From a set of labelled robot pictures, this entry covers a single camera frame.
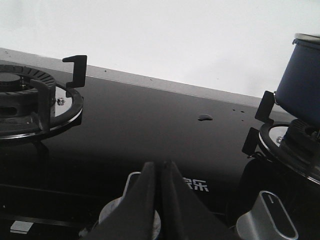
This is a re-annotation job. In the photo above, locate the right black gas burner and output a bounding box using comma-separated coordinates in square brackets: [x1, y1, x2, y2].
[281, 119, 320, 175]

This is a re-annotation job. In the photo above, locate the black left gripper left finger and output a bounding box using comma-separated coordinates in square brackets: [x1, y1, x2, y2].
[82, 162, 156, 240]

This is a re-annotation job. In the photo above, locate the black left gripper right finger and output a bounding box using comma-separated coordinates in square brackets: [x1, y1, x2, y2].
[160, 161, 239, 240]

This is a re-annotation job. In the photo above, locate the left black pot support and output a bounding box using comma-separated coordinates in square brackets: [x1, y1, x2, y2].
[0, 55, 87, 142]

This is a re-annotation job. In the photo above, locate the black glass gas stove top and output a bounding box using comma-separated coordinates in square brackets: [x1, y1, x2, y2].
[0, 58, 320, 240]

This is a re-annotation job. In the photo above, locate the black pot support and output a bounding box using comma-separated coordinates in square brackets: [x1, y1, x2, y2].
[0, 55, 87, 142]
[242, 91, 320, 184]

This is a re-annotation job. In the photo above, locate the silver stove knob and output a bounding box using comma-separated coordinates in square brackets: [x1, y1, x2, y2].
[235, 190, 299, 240]
[98, 171, 162, 240]

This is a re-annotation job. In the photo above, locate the left silver stove knob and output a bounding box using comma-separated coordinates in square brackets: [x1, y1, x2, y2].
[98, 171, 162, 240]

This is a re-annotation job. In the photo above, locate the blue cooking pot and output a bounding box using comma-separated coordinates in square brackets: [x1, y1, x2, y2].
[275, 33, 320, 128]

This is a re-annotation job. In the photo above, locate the right black pot support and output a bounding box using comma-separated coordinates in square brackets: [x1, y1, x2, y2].
[242, 91, 320, 184]

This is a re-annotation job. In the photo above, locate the black gas burner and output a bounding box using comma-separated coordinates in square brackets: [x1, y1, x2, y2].
[0, 64, 57, 131]
[281, 119, 320, 175]

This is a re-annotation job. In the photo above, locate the right silver stove knob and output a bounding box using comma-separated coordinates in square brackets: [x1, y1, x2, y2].
[235, 190, 299, 240]

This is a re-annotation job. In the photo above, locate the left black gas burner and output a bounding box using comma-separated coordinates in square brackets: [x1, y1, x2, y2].
[0, 64, 57, 131]

